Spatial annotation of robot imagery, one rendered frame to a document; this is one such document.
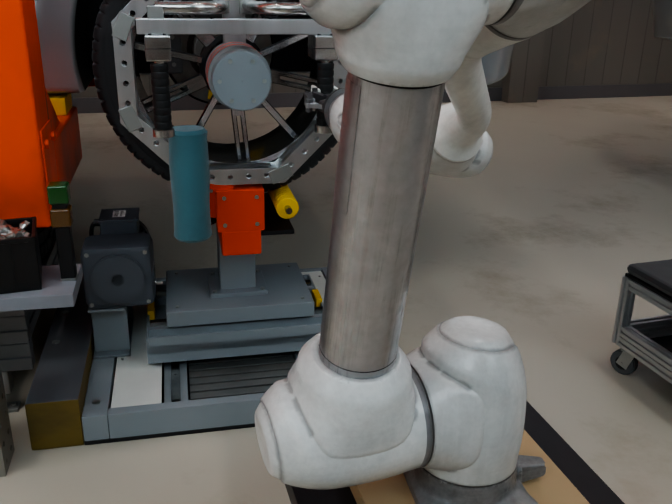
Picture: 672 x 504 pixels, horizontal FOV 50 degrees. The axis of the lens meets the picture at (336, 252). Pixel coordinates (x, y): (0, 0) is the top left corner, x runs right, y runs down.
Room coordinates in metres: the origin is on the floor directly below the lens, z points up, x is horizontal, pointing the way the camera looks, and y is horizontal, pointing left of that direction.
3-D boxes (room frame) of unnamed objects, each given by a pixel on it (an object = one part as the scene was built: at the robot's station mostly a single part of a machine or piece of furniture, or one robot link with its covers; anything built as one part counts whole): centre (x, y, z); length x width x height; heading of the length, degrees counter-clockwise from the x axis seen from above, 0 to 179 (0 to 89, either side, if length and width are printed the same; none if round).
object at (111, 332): (1.93, 0.61, 0.26); 0.42 x 0.18 x 0.35; 13
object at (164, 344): (1.93, 0.29, 0.13); 0.50 x 0.36 x 0.10; 103
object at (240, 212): (1.80, 0.26, 0.48); 0.16 x 0.12 x 0.17; 13
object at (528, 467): (0.93, -0.22, 0.36); 0.22 x 0.18 x 0.06; 100
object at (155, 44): (1.52, 0.37, 0.93); 0.09 x 0.05 x 0.05; 13
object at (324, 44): (1.60, 0.04, 0.93); 0.09 x 0.05 x 0.05; 13
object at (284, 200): (1.89, 0.15, 0.51); 0.29 x 0.06 x 0.06; 13
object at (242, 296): (1.93, 0.28, 0.32); 0.40 x 0.30 x 0.28; 103
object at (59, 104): (2.11, 0.85, 0.71); 0.14 x 0.14 x 0.05; 13
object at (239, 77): (1.69, 0.23, 0.85); 0.21 x 0.14 x 0.14; 13
